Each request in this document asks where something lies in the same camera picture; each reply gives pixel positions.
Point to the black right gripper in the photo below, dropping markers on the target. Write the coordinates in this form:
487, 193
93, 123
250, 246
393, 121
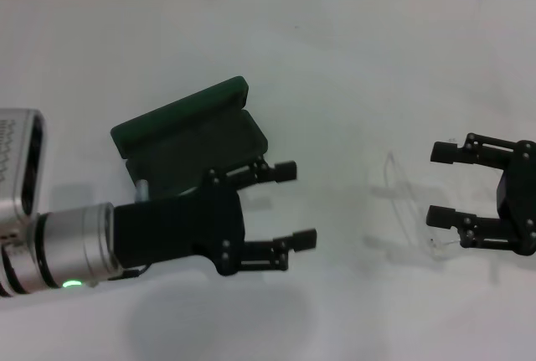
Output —
519, 197

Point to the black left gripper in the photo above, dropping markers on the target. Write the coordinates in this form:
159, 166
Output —
180, 227

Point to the clear frame glasses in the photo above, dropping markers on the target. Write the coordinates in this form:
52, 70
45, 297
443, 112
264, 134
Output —
435, 249

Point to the green glasses case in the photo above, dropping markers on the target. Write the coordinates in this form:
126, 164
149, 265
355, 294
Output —
188, 120

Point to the left gripper silver plug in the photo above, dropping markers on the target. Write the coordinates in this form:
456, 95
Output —
143, 190

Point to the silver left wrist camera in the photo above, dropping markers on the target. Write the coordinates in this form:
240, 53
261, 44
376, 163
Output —
17, 160

